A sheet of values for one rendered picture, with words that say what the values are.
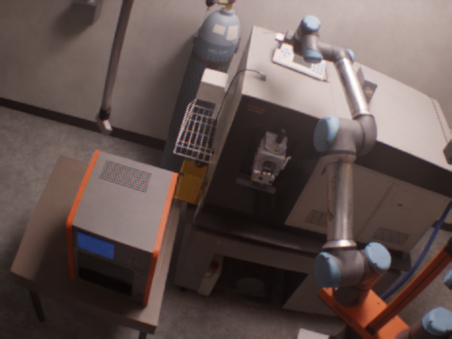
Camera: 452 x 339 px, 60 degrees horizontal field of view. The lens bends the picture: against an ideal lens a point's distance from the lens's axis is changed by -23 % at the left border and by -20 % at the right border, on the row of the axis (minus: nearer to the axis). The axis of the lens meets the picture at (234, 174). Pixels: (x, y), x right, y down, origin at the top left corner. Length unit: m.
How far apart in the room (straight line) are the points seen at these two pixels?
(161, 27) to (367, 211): 1.73
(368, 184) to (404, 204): 0.26
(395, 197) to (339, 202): 0.83
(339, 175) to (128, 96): 2.21
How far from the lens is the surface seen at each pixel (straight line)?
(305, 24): 1.72
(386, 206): 2.26
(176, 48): 3.08
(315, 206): 2.21
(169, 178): 1.84
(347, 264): 1.41
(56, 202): 2.25
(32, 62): 3.56
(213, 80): 2.20
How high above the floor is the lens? 2.45
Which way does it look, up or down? 43 degrees down
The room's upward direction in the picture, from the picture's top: 22 degrees clockwise
